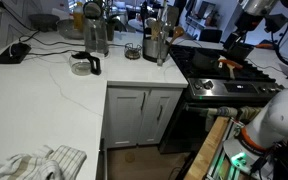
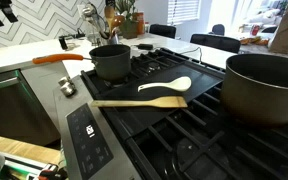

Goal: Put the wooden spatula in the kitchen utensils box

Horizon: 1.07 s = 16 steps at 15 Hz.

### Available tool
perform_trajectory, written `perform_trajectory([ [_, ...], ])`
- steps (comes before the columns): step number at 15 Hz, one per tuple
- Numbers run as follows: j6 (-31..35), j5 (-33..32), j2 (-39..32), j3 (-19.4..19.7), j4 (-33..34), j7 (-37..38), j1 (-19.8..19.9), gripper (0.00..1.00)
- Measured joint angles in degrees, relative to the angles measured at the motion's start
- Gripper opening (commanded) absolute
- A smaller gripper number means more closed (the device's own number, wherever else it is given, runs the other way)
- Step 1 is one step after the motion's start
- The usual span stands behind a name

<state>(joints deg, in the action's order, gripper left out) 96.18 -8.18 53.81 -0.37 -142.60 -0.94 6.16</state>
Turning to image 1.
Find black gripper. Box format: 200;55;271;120
223;32;254;62

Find wooden spatula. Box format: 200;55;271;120
227;64;235;80

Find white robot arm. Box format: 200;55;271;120
223;0;288;180

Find steel utensil holder box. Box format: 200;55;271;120
142;37;170;63

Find black chair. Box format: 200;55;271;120
199;29;222;43

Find black gas stove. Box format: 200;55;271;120
159;45;283;154

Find round wooden spoon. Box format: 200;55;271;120
169;26;184;45

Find white cabinet doors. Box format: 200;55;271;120
105;87;182;148

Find wooden butcher block cart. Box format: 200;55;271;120
184;117;229;180

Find tall glass blender jar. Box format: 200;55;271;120
82;0;110;58

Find glass coffee carafe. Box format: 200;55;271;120
69;51;101;76

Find orange juice bottle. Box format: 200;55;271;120
73;2;83;31

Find grey bowl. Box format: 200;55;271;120
57;19;84;40

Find striped dish towel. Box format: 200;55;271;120
0;145;87;180

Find black flat device on counter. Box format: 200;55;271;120
0;43;31;64

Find orange-handled black frying pan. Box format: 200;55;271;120
192;48;243;70

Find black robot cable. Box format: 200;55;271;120
263;14;288;71

